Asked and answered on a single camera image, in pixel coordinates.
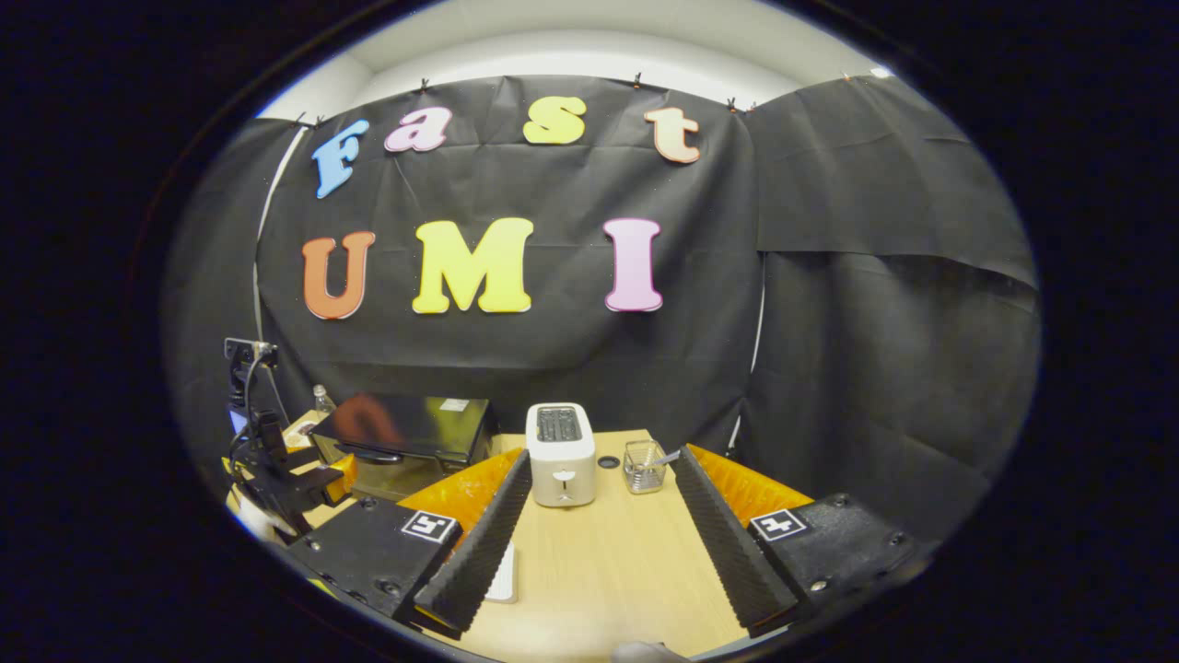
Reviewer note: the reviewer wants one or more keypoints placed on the white rectangular container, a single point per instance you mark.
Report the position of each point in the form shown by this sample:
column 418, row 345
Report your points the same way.
column 503, row 575

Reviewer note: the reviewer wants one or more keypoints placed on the black electric oven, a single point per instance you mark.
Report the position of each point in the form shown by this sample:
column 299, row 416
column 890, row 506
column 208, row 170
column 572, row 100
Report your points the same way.
column 414, row 428

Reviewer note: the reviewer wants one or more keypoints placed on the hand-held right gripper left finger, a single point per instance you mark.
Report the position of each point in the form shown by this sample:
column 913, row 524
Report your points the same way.
column 484, row 552

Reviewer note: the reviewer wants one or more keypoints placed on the clear cutlery holder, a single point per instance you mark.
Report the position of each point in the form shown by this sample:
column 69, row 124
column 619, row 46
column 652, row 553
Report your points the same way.
column 644, row 471

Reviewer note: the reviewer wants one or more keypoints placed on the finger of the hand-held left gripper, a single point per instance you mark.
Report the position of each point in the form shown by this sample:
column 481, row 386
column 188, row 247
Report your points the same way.
column 318, row 479

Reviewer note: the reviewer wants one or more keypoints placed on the black backdrop cloth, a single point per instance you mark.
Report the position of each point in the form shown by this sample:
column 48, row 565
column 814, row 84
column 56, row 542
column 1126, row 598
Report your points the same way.
column 875, row 322

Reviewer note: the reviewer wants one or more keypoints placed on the white toaster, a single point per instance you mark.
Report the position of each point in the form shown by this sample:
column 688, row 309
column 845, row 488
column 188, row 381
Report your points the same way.
column 560, row 456

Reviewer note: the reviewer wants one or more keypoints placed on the metal spoon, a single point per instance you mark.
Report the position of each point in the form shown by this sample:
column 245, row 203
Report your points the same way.
column 667, row 456

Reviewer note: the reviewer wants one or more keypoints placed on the clear plastic water bottle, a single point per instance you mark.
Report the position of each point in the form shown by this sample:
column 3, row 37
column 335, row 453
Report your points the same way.
column 324, row 401

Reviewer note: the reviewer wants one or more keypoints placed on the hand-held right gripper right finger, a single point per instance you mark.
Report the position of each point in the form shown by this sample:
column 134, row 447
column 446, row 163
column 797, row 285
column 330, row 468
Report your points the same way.
column 728, row 543

